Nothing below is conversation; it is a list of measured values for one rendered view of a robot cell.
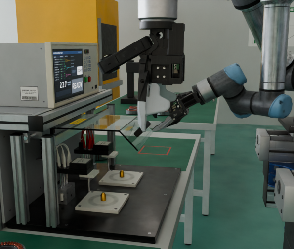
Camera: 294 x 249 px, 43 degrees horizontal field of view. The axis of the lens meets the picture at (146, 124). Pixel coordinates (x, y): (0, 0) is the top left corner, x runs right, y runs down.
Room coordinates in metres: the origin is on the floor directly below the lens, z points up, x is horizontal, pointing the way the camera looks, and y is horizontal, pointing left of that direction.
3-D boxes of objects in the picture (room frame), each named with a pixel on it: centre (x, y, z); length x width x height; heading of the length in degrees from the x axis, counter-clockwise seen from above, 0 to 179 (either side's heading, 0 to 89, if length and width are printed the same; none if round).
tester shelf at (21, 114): (1.42, 0.44, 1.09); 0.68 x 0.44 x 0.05; 168
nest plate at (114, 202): (1.23, 0.15, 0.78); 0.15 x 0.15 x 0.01; 78
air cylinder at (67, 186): (1.26, 0.29, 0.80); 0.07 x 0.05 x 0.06; 168
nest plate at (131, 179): (1.47, 0.10, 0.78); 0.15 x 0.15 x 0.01; 78
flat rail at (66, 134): (1.37, 0.22, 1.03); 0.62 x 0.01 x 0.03; 168
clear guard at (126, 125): (1.22, 0.16, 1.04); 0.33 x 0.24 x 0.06; 78
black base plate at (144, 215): (1.36, 0.14, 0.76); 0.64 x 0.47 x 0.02; 168
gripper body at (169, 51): (0.74, -0.03, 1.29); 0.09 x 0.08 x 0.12; 80
